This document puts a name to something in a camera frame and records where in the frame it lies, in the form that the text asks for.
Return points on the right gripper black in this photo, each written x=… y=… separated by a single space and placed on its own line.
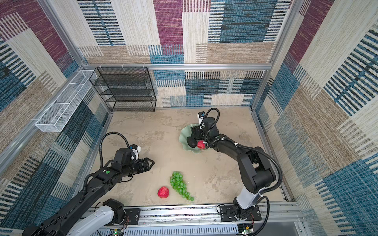
x=196 y=129

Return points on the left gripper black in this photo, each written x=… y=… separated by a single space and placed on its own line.
x=146 y=163

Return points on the dark fake avocado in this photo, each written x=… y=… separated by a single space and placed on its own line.
x=192 y=142

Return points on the red fake strawberry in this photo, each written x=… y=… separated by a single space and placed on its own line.
x=163 y=192
x=201 y=144

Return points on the green fake grape bunch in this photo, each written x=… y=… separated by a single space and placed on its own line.
x=179 y=185

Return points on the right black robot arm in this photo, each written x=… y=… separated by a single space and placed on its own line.
x=209 y=124

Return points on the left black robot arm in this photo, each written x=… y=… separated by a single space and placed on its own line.
x=67 y=222

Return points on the pale green wavy fruit bowl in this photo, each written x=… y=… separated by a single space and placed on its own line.
x=185 y=138

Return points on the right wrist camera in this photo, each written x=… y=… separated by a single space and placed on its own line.
x=201 y=116

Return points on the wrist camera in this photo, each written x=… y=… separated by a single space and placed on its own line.
x=201 y=116
x=135 y=152

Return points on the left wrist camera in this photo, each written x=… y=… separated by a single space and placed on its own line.
x=135 y=152

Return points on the black wire mesh shelf rack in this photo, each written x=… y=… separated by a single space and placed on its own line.
x=125 y=88

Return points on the white wire mesh basket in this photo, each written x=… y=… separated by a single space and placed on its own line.
x=55 y=118

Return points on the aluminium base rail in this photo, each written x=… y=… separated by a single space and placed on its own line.
x=276 y=219

